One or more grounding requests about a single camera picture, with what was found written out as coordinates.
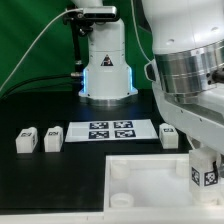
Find white cable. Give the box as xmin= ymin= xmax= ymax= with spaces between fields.
xmin=0 ymin=8 xmax=84 ymax=92

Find white square tabletop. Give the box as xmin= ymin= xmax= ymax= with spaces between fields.
xmin=104 ymin=154 xmax=224 ymax=224

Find black cables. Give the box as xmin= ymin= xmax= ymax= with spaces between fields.
xmin=0 ymin=73 xmax=84 ymax=101

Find black camera stand pole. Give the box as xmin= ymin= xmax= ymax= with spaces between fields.
xmin=71 ymin=20 xmax=83 ymax=77

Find black camera on mount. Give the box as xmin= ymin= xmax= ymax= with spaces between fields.
xmin=63 ymin=6 xmax=118 ymax=23

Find white marker sheet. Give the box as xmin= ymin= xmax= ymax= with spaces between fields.
xmin=65 ymin=119 xmax=158 ymax=142

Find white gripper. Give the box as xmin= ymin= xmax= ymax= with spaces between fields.
xmin=152 ymin=83 xmax=224 ymax=154

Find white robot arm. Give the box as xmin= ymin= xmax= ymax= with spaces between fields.
xmin=71 ymin=0 xmax=224 ymax=154

